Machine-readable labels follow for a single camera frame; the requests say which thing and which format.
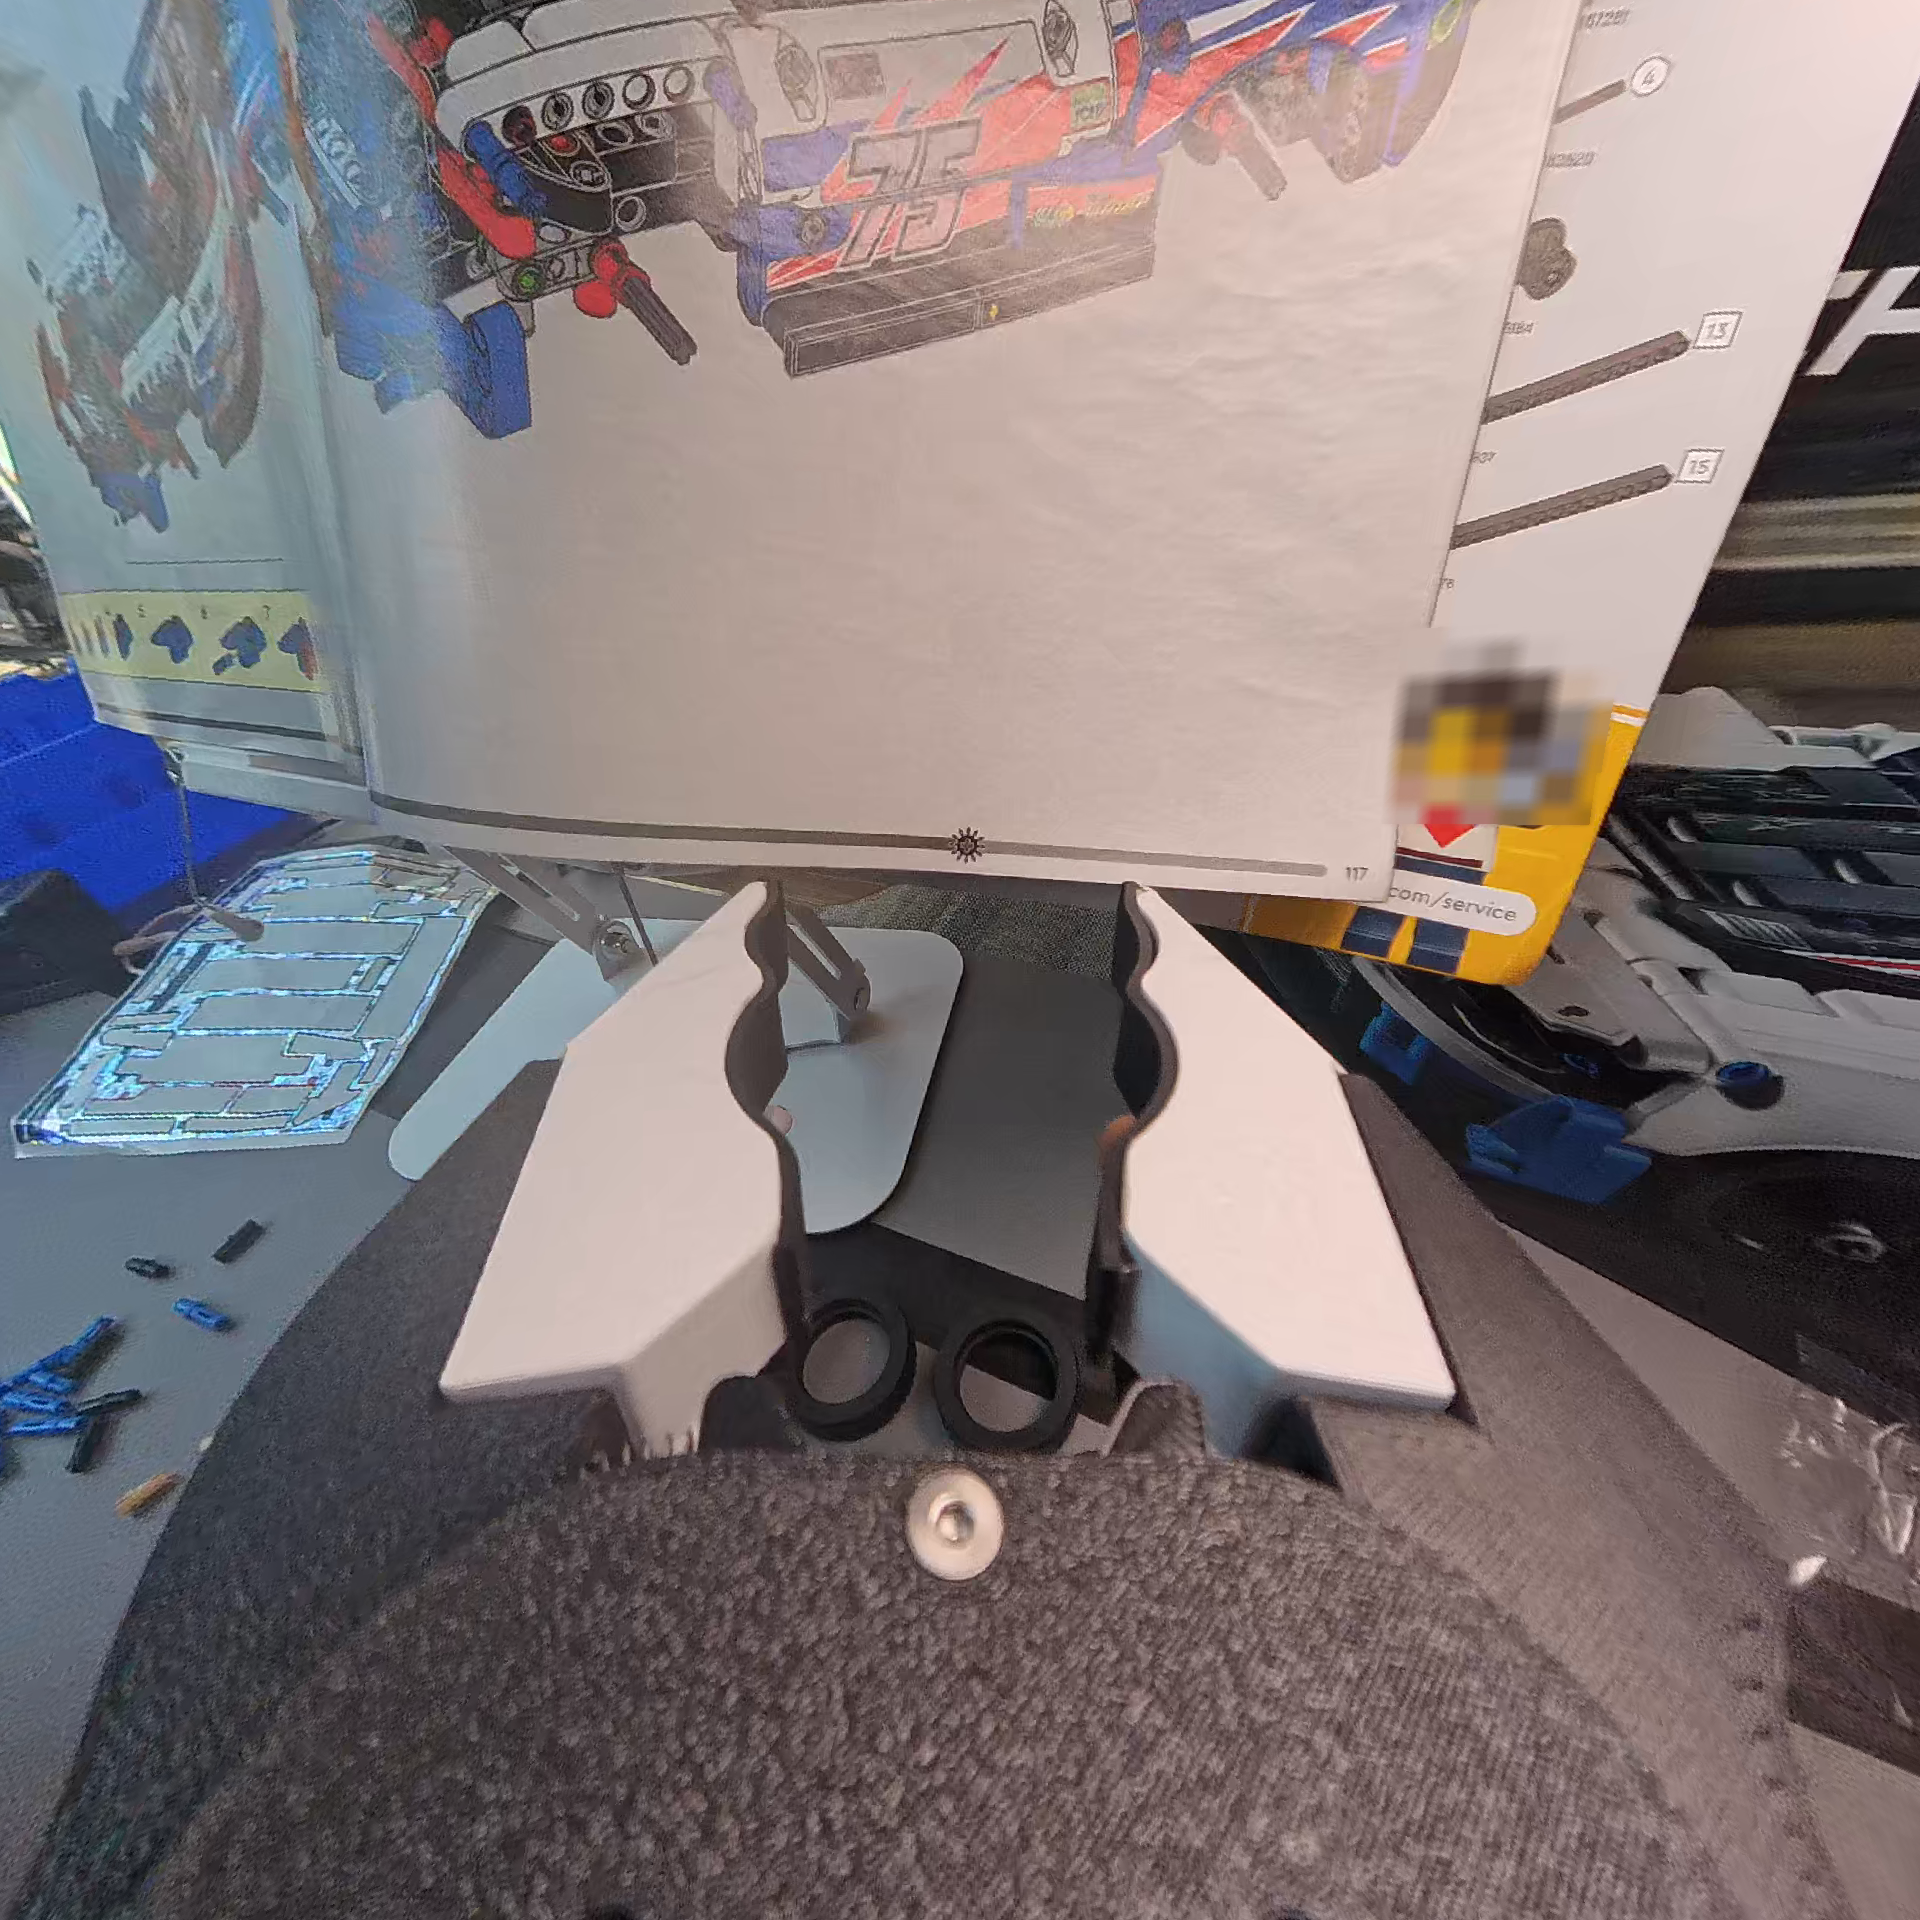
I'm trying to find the blue plastic bin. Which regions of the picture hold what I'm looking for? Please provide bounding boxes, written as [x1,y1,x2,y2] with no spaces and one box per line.
[0,667,189,887]

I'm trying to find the black toy set box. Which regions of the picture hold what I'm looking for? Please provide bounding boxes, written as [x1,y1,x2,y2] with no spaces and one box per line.
[1658,151,1920,707]

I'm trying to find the toy building instruction booklet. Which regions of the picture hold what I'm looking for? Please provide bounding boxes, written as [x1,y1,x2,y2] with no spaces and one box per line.
[0,0,1877,990]

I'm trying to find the shiny silver sticker sheet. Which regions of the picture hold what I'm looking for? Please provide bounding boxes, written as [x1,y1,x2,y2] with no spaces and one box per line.
[11,847,496,1162]

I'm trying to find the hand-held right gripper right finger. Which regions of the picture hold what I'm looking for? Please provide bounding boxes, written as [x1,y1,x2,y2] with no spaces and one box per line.
[1100,882,1460,1460]

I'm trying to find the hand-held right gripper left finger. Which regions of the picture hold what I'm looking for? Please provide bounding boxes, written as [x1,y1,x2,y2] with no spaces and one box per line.
[434,882,818,1448]

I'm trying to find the clear plastic bag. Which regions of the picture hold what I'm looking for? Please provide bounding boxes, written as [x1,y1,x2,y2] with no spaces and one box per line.
[1770,1380,1920,1594]

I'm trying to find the grey metal booklet stand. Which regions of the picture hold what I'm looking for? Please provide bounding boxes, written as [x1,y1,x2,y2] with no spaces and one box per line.
[386,847,965,1234]

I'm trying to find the scattered small toy pins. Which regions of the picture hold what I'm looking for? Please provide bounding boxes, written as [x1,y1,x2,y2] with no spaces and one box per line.
[0,1218,273,1478]

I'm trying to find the white toy car model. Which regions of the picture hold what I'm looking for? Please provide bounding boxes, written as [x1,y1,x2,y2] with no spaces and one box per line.
[1352,690,1920,1202]

